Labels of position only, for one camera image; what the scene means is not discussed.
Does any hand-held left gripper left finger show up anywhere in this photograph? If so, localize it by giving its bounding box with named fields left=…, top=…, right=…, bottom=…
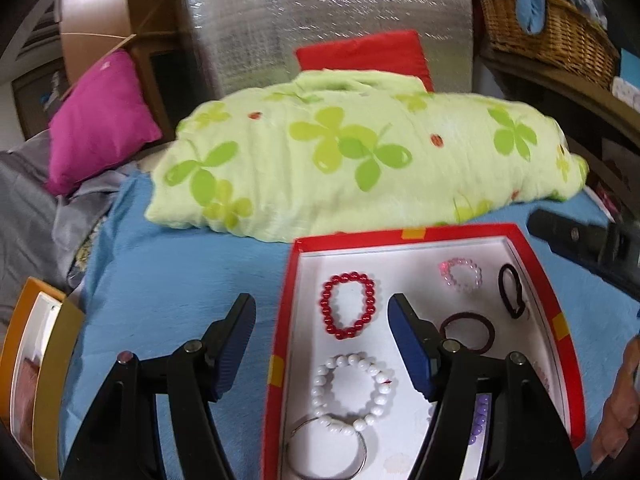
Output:
left=60, top=292, right=258, bottom=480

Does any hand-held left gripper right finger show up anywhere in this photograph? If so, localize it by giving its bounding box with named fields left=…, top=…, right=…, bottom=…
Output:
left=387, top=292, right=583, bottom=480

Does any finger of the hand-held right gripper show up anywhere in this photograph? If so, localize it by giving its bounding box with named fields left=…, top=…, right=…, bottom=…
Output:
left=529, top=209, right=613, bottom=273

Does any black hair tie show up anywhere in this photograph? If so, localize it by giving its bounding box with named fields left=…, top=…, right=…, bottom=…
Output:
left=497, top=263, right=530, bottom=321

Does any maroon hair tie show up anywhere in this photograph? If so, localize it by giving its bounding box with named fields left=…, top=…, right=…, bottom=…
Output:
left=439, top=311, right=497, bottom=361

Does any red cardboard box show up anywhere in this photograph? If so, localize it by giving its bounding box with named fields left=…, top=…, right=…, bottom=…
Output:
left=260, top=224, right=587, bottom=480

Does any pink clear bead bracelet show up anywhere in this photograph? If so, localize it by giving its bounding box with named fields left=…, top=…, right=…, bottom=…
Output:
left=440, top=257, right=483, bottom=293

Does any red bead bracelet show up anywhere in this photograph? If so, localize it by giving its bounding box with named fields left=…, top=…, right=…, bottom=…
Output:
left=321, top=271, right=377, bottom=342

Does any white pearl bracelet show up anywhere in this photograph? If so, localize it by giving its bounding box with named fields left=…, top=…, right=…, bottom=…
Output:
left=311, top=353, right=396, bottom=433

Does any purple bead bracelet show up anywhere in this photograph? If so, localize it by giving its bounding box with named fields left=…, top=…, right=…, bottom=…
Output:
left=467, top=394, right=489, bottom=447

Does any silver bangle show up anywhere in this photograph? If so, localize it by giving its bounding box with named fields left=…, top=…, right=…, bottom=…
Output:
left=285, top=414, right=368, bottom=480

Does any person's right hand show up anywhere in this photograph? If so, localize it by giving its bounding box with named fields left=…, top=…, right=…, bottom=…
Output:
left=590, top=332, right=640, bottom=466

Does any blue terry bed cover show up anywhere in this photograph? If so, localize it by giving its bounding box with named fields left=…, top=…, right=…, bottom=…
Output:
left=57, top=175, right=640, bottom=480

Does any wooden shelf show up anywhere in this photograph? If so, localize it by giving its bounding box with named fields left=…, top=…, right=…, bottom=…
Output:
left=477, top=50, right=640, bottom=221

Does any orange cardboard box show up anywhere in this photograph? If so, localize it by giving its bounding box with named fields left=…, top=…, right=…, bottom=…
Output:
left=0, top=277, right=86, bottom=480

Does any green clover print pillow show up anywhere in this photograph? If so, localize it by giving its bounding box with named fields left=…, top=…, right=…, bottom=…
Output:
left=145, top=71, right=590, bottom=241

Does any wicker basket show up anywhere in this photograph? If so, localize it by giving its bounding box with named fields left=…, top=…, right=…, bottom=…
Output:
left=475, top=0, right=621, bottom=92

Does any grey blanket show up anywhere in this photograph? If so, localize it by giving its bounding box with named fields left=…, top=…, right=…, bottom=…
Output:
left=0, top=130, right=126, bottom=331

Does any red cushion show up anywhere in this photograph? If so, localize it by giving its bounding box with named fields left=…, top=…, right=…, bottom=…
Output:
left=295, top=30, right=435, bottom=93

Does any magenta pillow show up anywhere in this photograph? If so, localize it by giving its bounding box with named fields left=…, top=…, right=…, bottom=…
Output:
left=47, top=50, right=163, bottom=196

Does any dark wooden cabinet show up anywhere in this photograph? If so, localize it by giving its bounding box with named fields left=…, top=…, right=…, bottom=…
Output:
left=127, top=35, right=201, bottom=141

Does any dark framed panel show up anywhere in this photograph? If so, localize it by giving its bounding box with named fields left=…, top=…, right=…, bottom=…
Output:
left=12, top=67, right=67, bottom=128

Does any silver foil mat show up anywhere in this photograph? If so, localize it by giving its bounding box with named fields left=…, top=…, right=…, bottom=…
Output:
left=175, top=0, right=475, bottom=111

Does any brown wooden panel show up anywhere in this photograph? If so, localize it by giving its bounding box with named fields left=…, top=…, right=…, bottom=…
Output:
left=59, top=0, right=138, bottom=51

